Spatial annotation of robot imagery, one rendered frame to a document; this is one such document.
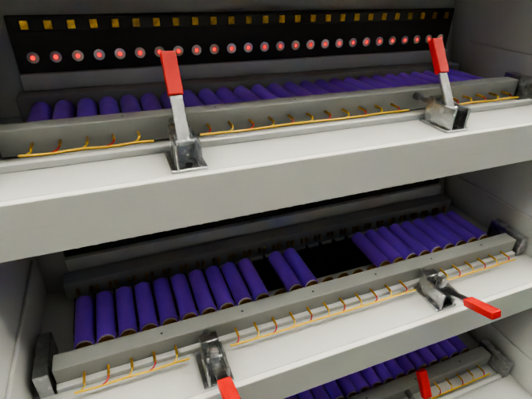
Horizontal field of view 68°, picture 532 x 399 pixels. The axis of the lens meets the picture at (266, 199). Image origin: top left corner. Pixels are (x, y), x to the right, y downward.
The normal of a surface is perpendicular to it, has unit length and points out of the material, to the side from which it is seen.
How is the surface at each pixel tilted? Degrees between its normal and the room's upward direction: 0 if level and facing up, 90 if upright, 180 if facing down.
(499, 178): 90
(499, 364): 90
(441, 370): 15
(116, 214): 105
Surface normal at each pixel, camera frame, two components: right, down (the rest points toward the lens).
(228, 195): 0.36, 0.48
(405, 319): 0.02, -0.86
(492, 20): -0.93, 0.17
